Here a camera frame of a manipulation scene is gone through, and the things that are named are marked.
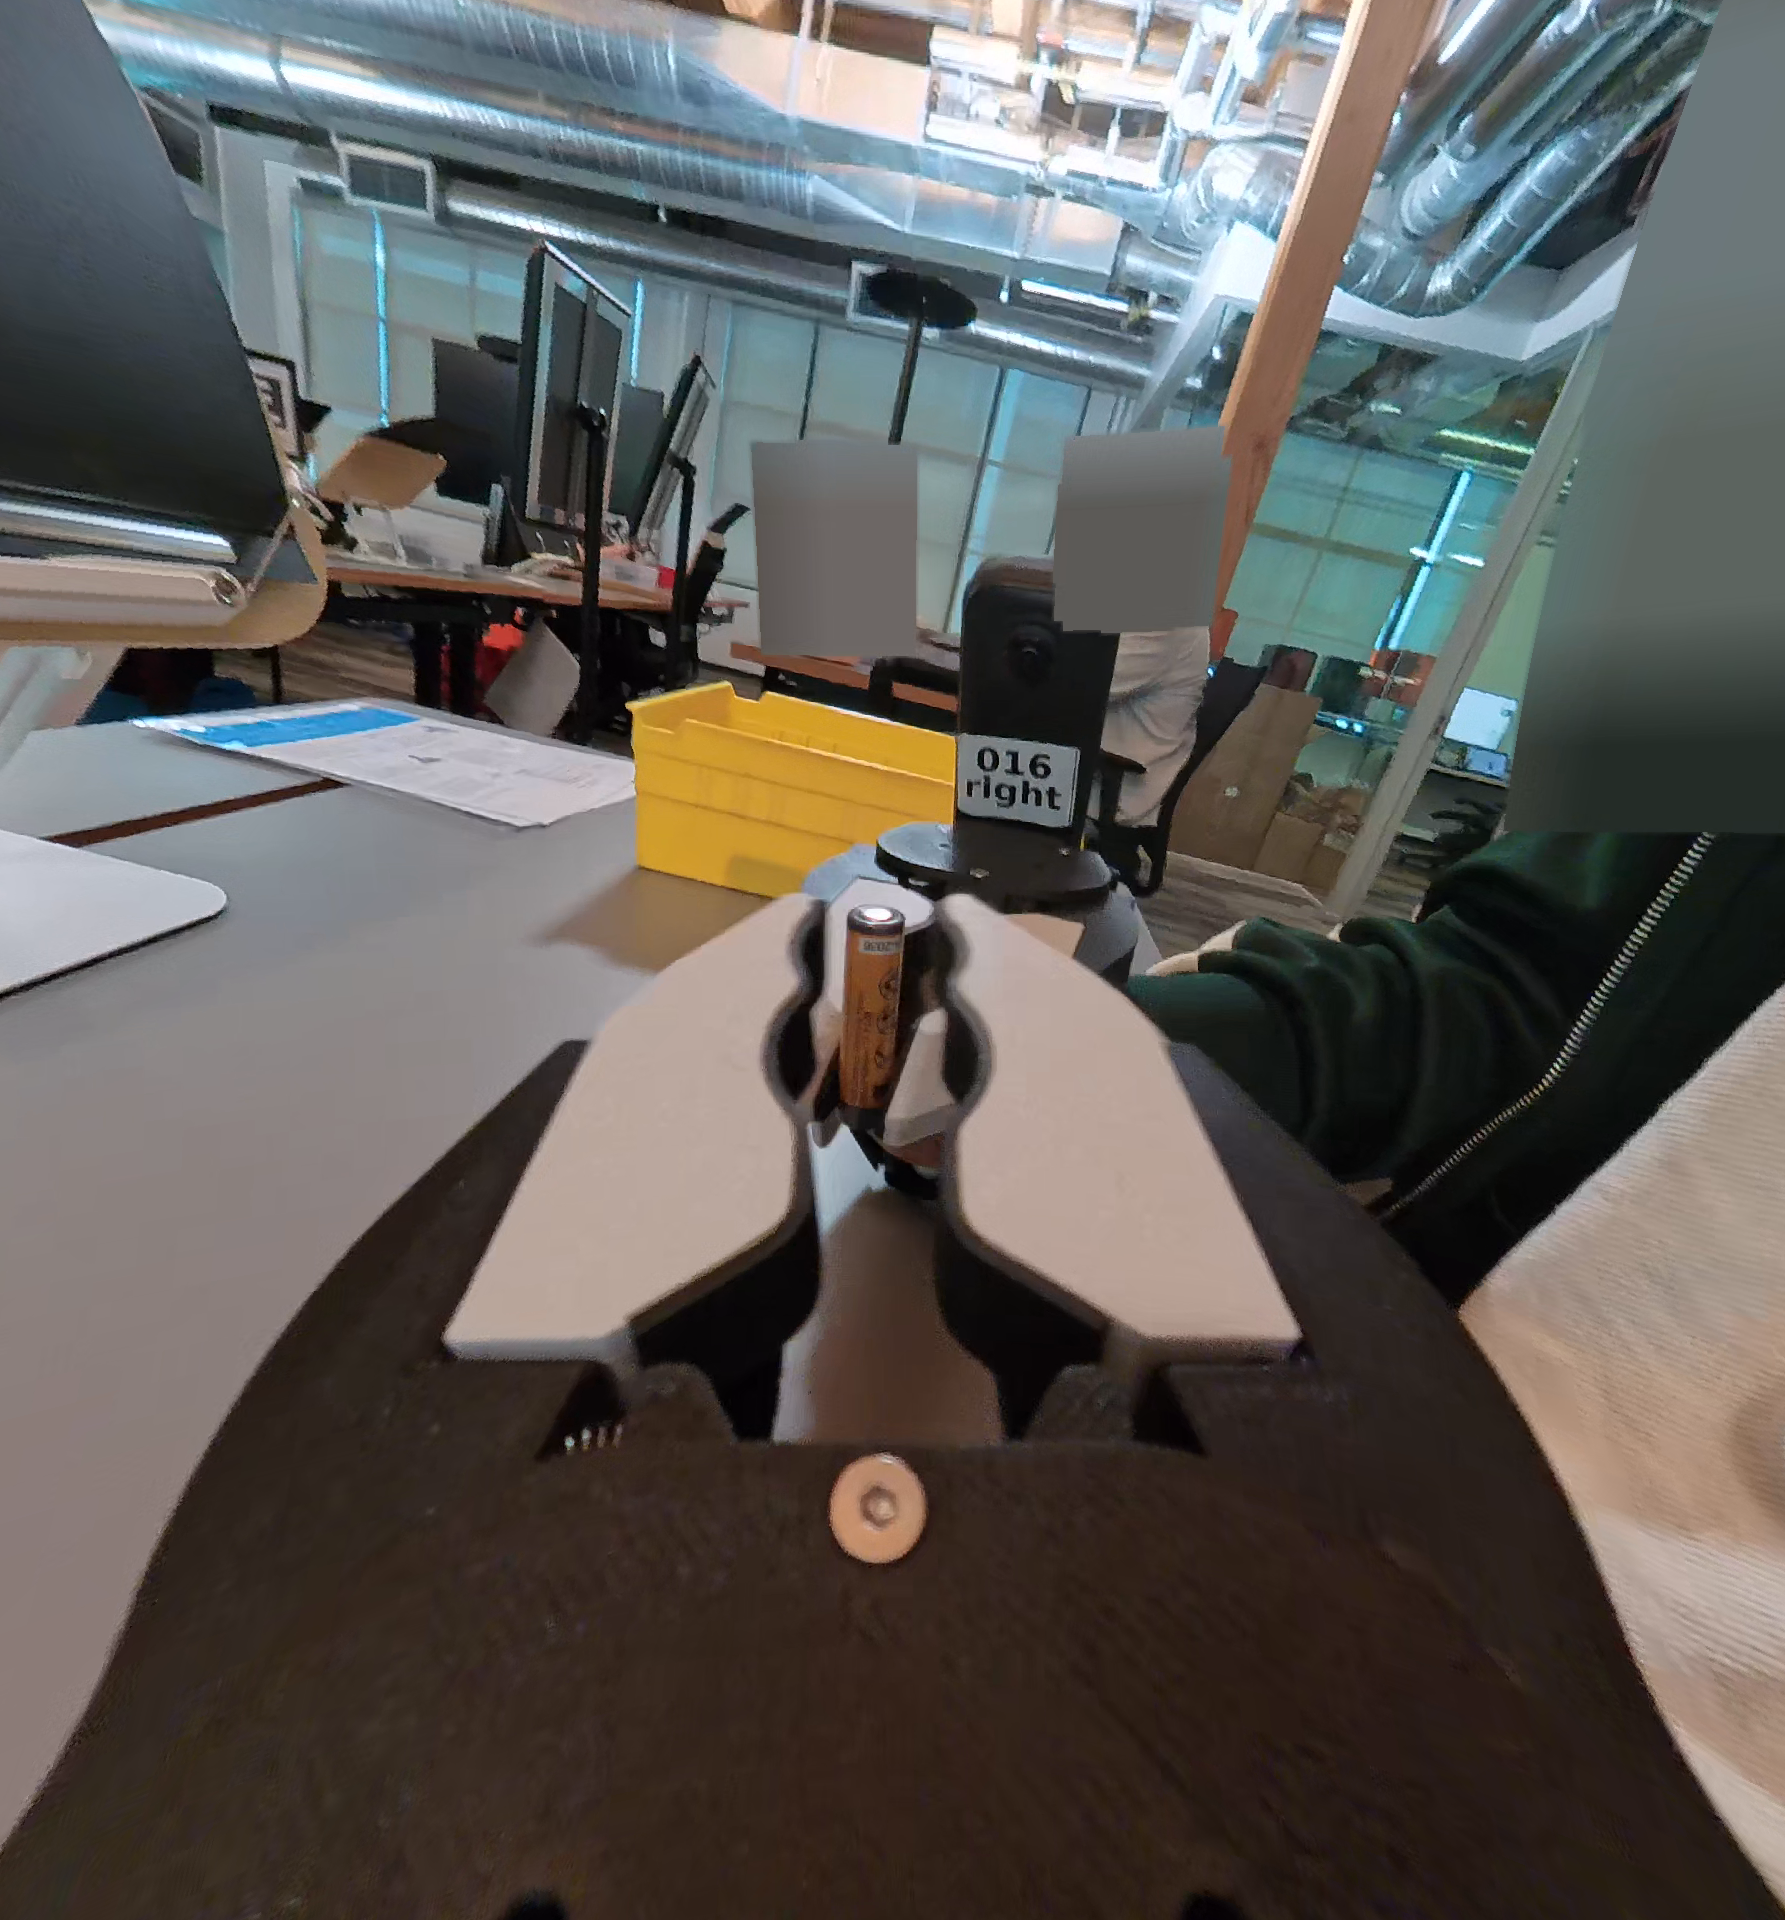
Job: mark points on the black office chair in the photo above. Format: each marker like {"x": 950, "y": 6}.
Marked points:
{"x": 705, "y": 601}

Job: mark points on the yellow plastic bin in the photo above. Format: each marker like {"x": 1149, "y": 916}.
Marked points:
{"x": 772, "y": 795}

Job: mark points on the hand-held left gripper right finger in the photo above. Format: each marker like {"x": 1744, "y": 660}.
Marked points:
{"x": 1115, "y": 1184}

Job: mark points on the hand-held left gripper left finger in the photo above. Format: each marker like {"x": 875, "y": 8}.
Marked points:
{"x": 639, "y": 1184}

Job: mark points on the computer monitor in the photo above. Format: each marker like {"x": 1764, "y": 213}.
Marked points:
{"x": 578, "y": 388}
{"x": 666, "y": 450}

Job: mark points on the black round lamp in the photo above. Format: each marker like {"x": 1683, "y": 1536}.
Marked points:
{"x": 912, "y": 300}

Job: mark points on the person's right forearm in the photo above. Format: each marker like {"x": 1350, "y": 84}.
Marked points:
{"x": 1282, "y": 1019}

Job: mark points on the cardboard box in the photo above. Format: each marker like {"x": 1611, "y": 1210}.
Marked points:
{"x": 1253, "y": 780}

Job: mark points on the white printed paper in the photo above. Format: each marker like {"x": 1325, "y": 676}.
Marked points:
{"x": 427, "y": 756}

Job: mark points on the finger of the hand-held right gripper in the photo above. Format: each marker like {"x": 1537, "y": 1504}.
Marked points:
{"x": 826, "y": 1063}
{"x": 921, "y": 1094}

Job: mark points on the silver pipe cluster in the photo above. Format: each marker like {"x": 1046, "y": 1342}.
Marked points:
{"x": 1475, "y": 152}

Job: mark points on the wooden workbench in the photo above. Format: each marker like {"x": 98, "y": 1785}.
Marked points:
{"x": 530, "y": 578}

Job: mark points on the silver spiral duct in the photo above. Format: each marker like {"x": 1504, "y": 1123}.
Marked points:
{"x": 530, "y": 77}

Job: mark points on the grey desk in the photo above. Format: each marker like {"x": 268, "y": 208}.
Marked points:
{"x": 231, "y": 1123}

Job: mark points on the wooden pillar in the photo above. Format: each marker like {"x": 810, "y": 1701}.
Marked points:
{"x": 1314, "y": 300}

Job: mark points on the gold and black battery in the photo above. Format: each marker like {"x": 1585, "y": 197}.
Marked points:
{"x": 873, "y": 1019}

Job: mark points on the small marker tag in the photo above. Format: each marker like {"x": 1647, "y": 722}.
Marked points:
{"x": 273, "y": 398}

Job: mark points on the person's right hand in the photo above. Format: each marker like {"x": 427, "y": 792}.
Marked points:
{"x": 927, "y": 1154}

